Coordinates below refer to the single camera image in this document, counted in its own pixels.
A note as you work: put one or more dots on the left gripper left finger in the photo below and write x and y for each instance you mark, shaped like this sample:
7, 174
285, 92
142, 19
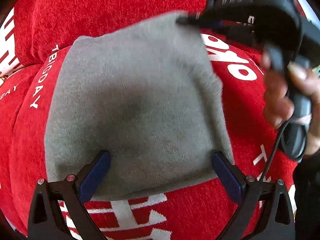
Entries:
45, 218

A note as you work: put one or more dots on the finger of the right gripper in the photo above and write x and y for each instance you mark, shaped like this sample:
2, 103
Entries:
202, 21

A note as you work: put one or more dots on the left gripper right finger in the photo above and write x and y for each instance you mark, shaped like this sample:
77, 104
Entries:
276, 220

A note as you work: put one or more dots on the grey knit garment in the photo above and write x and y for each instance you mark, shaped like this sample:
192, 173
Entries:
148, 95

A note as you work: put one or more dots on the red printed blanket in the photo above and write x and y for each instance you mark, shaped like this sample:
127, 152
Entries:
38, 35

